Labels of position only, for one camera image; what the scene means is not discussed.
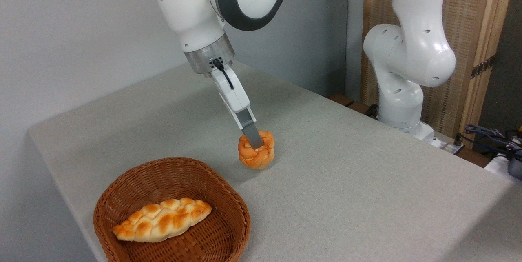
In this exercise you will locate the round orange bread roll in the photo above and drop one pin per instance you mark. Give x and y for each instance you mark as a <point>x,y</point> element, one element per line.
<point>255,159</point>

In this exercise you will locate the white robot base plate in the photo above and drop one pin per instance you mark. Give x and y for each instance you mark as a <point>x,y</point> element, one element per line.
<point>442,141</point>

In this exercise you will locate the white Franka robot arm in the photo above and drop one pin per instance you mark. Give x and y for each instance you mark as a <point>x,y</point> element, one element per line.
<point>191,9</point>

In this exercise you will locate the long braided bread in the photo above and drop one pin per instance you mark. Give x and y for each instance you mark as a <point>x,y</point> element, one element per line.
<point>163,219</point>

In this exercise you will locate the brown wooden bench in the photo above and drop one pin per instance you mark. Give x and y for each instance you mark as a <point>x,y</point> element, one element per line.
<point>342,99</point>

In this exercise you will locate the metal screen hinge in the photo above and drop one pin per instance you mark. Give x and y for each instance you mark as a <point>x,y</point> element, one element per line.
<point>483,67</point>

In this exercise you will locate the black plug on base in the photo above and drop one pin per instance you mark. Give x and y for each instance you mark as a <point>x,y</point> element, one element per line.
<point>458,140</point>

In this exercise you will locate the brown wicker basket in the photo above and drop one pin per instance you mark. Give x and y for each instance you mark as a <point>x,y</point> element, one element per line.
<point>163,180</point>

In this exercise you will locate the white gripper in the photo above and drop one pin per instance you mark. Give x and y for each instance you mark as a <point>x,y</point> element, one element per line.
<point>234,94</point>

